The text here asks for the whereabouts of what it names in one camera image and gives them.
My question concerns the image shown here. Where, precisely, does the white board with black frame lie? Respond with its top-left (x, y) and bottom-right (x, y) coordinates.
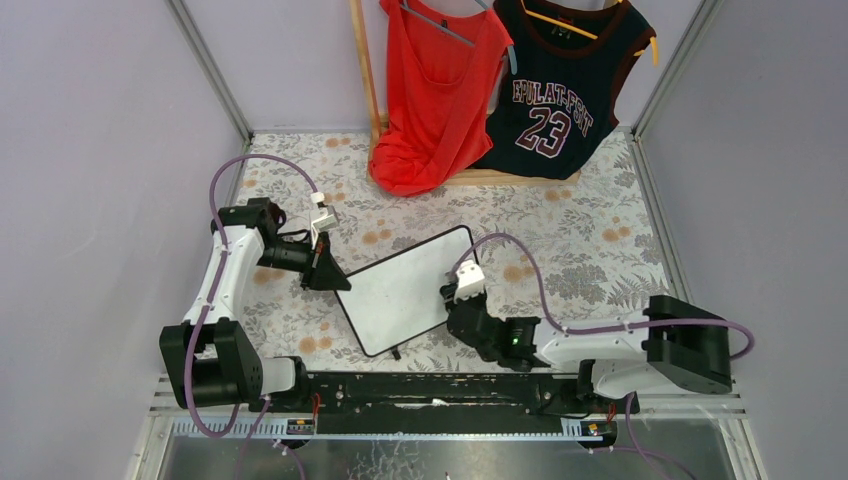
top-left (335, 225), bottom-right (473, 358)

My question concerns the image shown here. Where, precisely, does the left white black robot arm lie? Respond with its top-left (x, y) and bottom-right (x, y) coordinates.
top-left (159, 192), bottom-right (351, 408)

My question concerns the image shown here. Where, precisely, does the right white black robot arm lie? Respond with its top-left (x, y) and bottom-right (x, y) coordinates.
top-left (440, 284), bottom-right (732, 400)

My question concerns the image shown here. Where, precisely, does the wooden clothes rack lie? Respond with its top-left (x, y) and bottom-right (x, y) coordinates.
top-left (348, 0), bottom-right (581, 187)

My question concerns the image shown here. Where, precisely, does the red tank top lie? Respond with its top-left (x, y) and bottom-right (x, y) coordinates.
top-left (369, 1), bottom-right (513, 197)

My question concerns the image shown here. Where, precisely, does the grey clothes hanger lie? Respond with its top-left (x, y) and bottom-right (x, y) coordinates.
top-left (400, 0), bottom-right (518, 74)

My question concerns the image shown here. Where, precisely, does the dark basketball jersey number 23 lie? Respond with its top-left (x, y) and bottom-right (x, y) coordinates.
top-left (475, 1), bottom-right (656, 180)

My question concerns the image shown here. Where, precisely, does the yellow clothes hanger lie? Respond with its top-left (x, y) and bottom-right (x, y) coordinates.
top-left (520, 0), bottom-right (660, 68)

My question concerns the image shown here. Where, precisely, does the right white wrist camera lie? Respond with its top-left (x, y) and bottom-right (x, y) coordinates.
top-left (454, 259), bottom-right (485, 303)

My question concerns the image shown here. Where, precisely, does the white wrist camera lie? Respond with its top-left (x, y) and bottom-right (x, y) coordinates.
top-left (454, 259), bottom-right (485, 303)
top-left (309, 192), bottom-right (339, 237)

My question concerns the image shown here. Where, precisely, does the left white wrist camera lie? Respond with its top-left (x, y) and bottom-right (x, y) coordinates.
top-left (309, 192), bottom-right (339, 237)

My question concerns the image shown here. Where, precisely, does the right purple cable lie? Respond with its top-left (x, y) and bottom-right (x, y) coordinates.
top-left (450, 232), bottom-right (757, 362)

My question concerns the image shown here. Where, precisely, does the purple cable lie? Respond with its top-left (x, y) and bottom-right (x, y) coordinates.
top-left (183, 154), bottom-right (324, 480)
top-left (450, 232), bottom-right (757, 362)

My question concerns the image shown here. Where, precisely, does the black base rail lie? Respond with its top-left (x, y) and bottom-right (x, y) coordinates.
top-left (271, 372), bottom-right (640, 437)

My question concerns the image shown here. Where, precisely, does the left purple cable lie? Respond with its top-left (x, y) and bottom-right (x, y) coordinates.
top-left (183, 154), bottom-right (324, 480)

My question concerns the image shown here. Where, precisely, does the white slotted cable duct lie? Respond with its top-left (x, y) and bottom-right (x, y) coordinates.
top-left (172, 414), bottom-right (605, 443)

